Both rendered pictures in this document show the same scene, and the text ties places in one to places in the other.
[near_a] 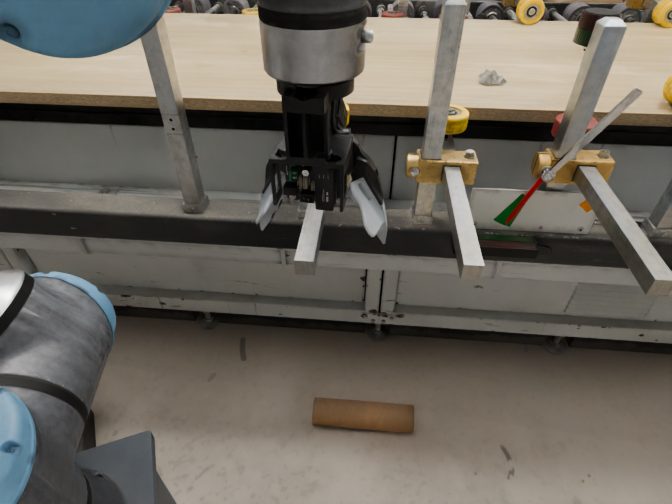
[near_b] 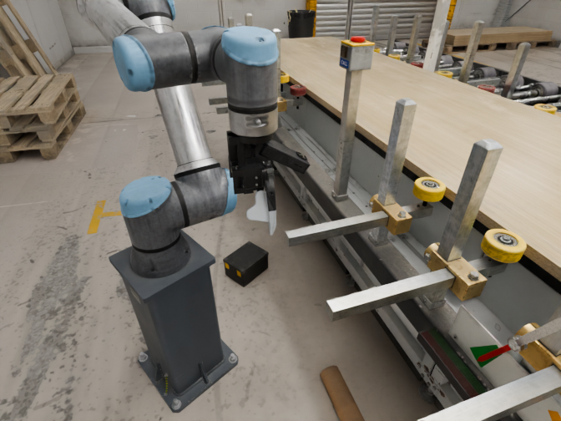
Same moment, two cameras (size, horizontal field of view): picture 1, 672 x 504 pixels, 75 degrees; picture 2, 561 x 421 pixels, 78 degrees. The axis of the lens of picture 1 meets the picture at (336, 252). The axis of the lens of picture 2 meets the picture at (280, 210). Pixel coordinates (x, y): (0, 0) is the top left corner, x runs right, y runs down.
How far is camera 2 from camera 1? 0.62 m
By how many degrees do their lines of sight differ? 52
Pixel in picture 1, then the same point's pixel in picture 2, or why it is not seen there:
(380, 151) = (473, 244)
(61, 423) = (174, 212)
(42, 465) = (155, 215)
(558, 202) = not seen: hidden behind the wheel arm
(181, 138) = (341, 154)
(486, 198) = (468, 322)
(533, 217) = (502, 378)
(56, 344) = (199, 191)
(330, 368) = (371, 371)
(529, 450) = not seen: outside the picture
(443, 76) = (462, 196)
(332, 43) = (234, 117)
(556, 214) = not seen: hidden behind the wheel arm
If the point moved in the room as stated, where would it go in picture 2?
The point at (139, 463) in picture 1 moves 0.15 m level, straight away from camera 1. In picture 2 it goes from (199, 262) to (221, 235)
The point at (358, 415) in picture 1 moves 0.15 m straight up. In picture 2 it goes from (340, 402) to (344, 379)
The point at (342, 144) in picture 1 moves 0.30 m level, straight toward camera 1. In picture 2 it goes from (252, 166) to (80, 200)
